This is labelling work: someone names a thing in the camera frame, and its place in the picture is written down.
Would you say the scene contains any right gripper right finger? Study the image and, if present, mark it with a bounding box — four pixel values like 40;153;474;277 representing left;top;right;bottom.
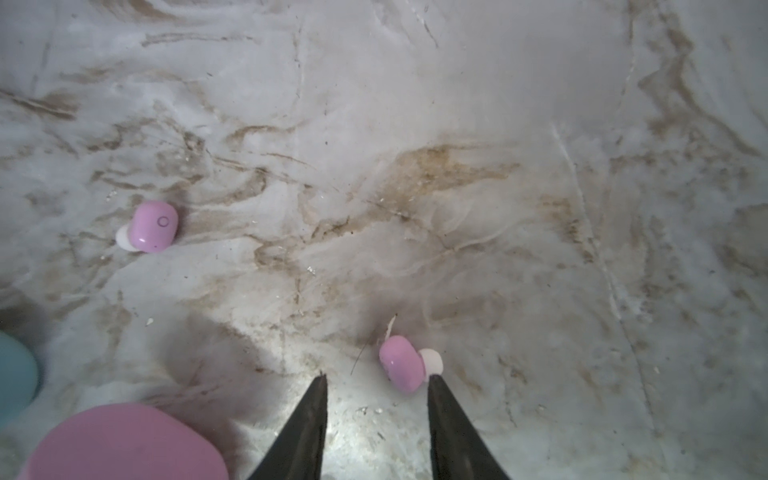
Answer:
427;375;511;480

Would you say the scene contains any blue earbud charging case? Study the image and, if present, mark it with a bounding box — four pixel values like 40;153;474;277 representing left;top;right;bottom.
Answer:
0;332;39;427

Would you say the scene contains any pink earbud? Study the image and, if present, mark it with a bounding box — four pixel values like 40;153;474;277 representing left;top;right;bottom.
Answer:
379;335;444;394
115;201;179;253

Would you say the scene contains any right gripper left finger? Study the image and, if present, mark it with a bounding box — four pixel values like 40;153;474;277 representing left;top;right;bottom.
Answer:
248;374;328;480

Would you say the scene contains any pink earbud charging case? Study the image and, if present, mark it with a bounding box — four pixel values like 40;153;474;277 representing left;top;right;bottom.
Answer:
18;403;229;480

